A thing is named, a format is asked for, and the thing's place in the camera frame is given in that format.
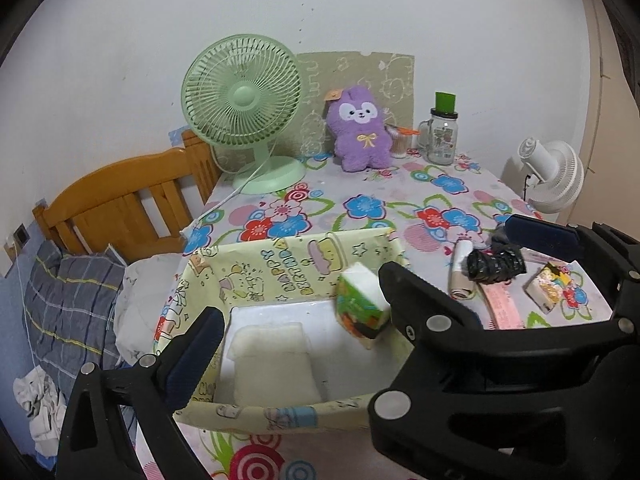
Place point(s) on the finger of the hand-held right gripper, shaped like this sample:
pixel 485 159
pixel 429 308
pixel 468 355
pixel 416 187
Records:
pixel 400 290
pixel 542 237

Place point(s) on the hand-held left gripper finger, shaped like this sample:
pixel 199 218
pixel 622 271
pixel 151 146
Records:
pixel 192 357

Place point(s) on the green tissue pack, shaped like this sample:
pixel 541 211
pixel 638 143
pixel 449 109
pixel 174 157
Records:
pixel 357 305

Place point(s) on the black plastic bag roll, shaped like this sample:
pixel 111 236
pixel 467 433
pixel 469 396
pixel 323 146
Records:
pixel 492 266

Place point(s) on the pink paper packet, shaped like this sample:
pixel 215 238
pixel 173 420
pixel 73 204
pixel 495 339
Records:
pixel 502 310

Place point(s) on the yellow cartoon printed box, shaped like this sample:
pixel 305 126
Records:
pixel 235 280

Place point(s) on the yellow cartoon printed packet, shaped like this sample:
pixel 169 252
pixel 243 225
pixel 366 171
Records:
pixel 547 287

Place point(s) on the white clip fan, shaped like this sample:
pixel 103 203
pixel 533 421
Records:
pixel 555 175

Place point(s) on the white plastic bag roll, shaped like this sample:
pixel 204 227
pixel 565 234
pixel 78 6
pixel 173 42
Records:
pixel 462 270

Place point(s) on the white pillow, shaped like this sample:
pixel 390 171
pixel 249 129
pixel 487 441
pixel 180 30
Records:
pixel 145 300

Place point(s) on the white foam pad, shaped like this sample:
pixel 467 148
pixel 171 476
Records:
pixel 270 360

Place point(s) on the floral tablecloth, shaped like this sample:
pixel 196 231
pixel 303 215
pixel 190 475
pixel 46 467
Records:
pixel 350 195

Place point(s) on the grey plaid pillow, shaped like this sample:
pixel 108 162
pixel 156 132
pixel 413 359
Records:
pixel 70 300

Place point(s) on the glass jar mug green lid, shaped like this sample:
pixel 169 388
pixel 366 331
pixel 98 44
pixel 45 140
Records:
pixel 441 140

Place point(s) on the clear cotton swab jar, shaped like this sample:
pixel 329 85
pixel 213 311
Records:
pixel 399 145

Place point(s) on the crumpled white cloth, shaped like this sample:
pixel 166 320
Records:
pixel 40 400

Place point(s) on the purple plush toy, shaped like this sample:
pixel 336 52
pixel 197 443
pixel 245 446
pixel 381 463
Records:
pixel 357 130

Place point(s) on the wooden bed headboard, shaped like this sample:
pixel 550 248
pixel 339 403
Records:
pixel 100 185

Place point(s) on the beige printed board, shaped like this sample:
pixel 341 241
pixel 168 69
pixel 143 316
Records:
pixel 350 70

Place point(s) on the green desk fan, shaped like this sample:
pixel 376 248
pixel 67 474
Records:
pixel 245 95

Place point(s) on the wall socket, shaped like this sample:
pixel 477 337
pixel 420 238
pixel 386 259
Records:
pixel 20 235

